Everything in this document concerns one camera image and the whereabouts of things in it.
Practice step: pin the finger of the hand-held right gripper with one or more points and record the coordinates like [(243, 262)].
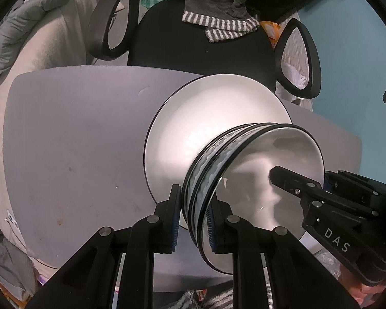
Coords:
[(327, 182), (286, 178)]

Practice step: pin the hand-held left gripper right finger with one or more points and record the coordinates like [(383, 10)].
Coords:
[(214, 231)]

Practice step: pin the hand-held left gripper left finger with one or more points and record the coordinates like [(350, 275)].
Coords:
[(175, 219)]

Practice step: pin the stack of white plates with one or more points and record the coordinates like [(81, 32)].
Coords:
[(180, 135)]

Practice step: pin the person's right hand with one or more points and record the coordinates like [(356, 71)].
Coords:
[(366, 296)]

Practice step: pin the grey plastic sheet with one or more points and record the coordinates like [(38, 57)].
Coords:
[(328, 260)]

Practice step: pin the white cloth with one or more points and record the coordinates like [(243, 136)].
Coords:
[(296, 77)]

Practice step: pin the white quilted panel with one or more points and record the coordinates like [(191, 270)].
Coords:
[(292, 51)]

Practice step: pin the orange bag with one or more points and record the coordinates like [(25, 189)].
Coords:
[(270, 29)]

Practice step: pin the black office chair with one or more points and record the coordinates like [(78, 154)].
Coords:
[(196, 54)]

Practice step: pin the grey garment with striped trim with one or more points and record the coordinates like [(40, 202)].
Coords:
[(212, 3)]

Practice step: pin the grey puffy duvet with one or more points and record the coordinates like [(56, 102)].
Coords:
[(25, 22)]

